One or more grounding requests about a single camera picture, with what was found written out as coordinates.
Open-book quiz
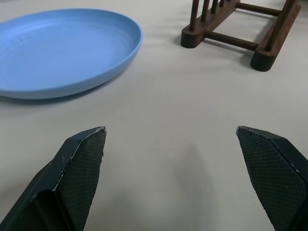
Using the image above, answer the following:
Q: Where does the dark wooden dish rack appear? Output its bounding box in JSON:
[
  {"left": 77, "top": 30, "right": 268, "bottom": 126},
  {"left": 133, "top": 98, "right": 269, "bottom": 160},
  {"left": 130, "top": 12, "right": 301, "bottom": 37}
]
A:
[{"left": 180, "top": 0, "right": 302, "bottom": 72}]

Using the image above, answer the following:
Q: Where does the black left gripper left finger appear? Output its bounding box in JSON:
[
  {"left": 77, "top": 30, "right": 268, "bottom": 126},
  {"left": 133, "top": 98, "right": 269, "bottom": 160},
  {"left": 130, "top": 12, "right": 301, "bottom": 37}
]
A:
[{"left": 0, "top": 126, "right": 107, "bottom": 231}]

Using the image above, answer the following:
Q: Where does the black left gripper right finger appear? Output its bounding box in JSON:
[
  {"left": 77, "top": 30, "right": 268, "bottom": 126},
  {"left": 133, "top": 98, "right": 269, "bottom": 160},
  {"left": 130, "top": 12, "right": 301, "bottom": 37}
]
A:
[{"left": 235, "top": 125, "right": 308, "bottom": 231}]

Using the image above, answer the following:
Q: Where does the blue plate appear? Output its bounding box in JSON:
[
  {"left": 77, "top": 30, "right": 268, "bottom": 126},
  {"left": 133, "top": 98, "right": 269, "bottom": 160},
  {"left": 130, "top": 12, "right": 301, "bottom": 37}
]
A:
[{"left": 0, "top": 8, "right": 144, "bottom": 100}]

